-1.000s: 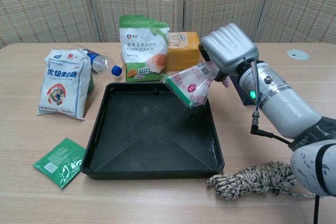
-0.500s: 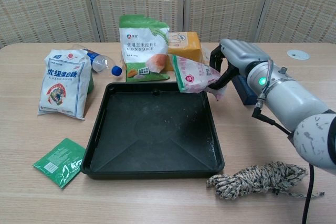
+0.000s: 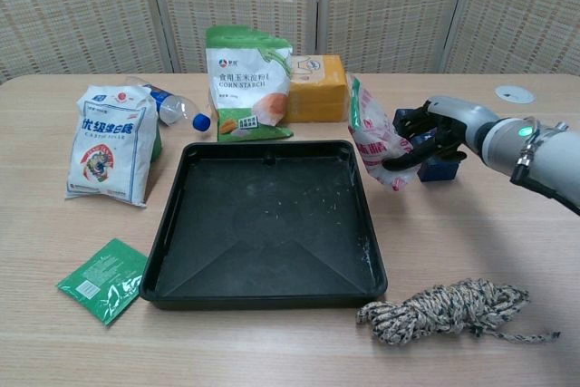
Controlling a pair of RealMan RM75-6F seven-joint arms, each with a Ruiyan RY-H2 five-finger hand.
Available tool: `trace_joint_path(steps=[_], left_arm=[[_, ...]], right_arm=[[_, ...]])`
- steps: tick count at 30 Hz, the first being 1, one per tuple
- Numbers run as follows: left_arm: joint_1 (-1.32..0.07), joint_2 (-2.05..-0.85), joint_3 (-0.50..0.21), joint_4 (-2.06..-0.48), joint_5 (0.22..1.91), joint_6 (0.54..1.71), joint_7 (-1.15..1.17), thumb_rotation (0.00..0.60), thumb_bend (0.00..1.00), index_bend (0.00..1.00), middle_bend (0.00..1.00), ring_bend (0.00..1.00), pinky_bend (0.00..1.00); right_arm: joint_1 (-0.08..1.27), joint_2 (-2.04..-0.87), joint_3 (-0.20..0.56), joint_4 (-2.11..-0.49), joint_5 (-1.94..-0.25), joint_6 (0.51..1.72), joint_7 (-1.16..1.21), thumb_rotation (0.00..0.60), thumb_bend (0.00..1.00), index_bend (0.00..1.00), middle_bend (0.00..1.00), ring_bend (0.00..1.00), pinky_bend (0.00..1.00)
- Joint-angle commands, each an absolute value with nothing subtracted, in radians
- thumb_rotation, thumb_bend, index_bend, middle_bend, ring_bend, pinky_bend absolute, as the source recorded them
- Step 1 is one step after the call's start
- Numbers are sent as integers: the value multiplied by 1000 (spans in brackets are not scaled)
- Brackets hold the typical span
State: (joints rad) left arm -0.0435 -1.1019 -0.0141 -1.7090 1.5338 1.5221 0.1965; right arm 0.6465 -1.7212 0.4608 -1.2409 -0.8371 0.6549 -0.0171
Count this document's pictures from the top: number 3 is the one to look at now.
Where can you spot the woven folding screen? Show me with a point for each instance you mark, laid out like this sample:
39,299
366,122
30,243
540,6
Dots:
90,11

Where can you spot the green white corn starch bag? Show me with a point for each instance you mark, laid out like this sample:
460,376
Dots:
244,88

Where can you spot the green flat sachet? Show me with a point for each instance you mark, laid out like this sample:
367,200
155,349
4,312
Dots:
102,280

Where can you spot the white round table grommet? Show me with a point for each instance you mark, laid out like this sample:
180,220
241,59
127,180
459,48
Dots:
514,94

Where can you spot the dark blue rectangular box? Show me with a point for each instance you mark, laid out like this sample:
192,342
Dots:
437,171

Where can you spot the white sugar bag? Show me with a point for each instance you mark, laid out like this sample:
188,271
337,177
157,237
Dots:
111,147

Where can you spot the pink white seasoning bag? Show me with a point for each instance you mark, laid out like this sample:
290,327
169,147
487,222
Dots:
369,133

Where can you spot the black square plastic tray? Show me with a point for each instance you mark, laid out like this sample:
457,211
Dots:
267,228

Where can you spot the clear bottle with blue cap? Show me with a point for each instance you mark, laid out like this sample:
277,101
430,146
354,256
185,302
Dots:
174,108

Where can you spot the yellow tissue pack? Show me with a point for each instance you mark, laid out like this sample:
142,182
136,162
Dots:
319,92

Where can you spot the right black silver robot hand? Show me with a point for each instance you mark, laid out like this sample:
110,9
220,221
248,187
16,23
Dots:
457,119

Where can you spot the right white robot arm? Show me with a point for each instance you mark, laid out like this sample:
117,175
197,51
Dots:
553,160

